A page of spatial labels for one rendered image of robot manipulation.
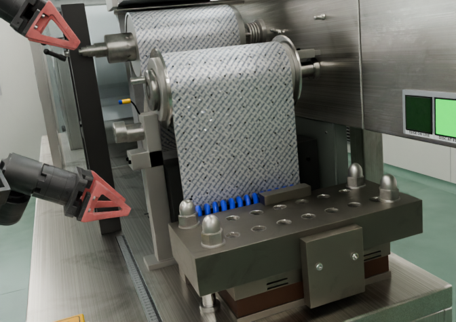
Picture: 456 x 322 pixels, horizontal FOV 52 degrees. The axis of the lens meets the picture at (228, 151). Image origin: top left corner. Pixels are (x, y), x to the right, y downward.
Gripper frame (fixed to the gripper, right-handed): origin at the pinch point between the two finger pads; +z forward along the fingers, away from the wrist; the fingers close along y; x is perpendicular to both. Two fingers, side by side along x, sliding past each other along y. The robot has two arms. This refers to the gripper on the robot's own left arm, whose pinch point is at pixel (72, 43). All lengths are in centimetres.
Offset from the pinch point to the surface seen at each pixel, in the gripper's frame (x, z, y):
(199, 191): -10.8, 31.2, 6.8
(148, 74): 2.5, 13.2, 2.7
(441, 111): 18, 45, 35
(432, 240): 25, 238, -131
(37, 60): -6, -6, -95
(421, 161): 90, 288, -228
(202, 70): 7.8, 20.1, 6.3
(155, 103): -1.3, 16.6, 3.7
